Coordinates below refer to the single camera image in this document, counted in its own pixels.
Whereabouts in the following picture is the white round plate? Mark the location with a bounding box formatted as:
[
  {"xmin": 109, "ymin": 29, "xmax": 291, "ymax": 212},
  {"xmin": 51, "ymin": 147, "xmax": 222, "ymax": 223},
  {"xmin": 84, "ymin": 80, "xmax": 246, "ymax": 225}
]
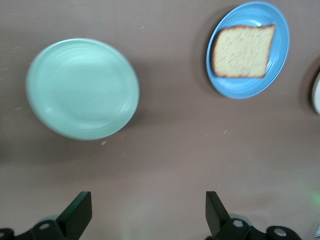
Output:
[{"xmin": 310, "ymin": 70, "xmax": 320, "ymax": 116}]

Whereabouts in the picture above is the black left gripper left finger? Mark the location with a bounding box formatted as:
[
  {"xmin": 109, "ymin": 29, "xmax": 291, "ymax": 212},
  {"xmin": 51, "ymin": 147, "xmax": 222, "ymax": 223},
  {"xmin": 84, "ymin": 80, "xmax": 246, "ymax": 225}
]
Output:
[{"xmin": 0, "ymin": 191, "xmax": 93, "ymax": 240}]

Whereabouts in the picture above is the green round plate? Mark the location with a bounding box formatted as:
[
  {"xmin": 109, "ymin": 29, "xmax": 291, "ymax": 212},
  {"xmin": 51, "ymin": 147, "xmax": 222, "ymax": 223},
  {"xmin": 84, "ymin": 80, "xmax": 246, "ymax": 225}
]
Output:
[{"xmin": 25, "ymin": 37, "xmax": 141, "ymax": 141}]

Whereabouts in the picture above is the brown bread slice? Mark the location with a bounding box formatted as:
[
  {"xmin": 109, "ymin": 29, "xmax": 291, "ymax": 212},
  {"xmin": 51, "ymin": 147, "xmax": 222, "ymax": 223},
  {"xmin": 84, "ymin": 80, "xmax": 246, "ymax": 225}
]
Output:
[{"xmin": 211, "ymin": 23, "xmax": 277, "ymax": 79}]

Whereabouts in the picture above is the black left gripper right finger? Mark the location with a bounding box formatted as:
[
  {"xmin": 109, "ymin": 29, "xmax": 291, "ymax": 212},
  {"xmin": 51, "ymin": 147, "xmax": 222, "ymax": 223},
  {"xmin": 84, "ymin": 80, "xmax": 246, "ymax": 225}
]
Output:
[{"xmin": 204, "ymin": 191, "xmax": 304, "ymax": 240}]

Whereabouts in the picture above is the blue round plate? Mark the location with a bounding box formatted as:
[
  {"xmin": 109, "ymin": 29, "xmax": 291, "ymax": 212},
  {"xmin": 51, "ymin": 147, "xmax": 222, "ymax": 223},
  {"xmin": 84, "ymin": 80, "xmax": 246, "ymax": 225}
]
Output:
[{"xmin": 205, "ymin": 1, "xmax": 291, "ymax": 100}]

